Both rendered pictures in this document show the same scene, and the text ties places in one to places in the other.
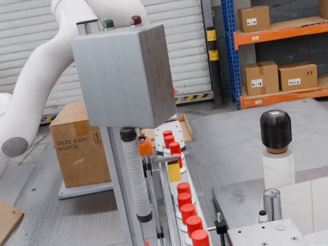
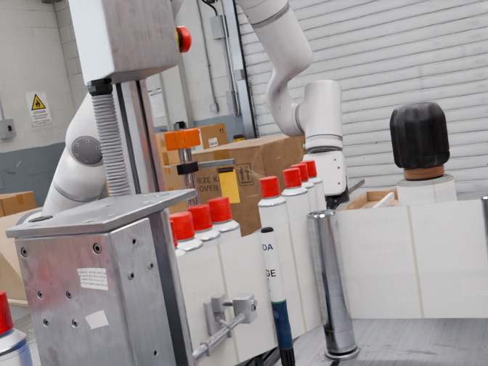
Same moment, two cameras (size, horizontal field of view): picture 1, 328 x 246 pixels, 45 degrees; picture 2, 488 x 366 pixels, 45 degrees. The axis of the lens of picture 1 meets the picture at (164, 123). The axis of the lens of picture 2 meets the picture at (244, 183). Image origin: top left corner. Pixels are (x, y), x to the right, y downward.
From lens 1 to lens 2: 0.61 m
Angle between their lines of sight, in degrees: 31
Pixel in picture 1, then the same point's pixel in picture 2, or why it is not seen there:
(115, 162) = (131, 151)
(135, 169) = (104, 139)
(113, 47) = not seen: outside the picture
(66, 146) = (204, 185)
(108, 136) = (119, 110)
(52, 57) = not seen: hidden behind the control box
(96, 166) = (240, 220)
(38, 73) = not seen: hidden behind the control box
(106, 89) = (84, 25)
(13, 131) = (84, 128)
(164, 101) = (141, 38)
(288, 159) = (431, 191)
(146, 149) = (178, 139)
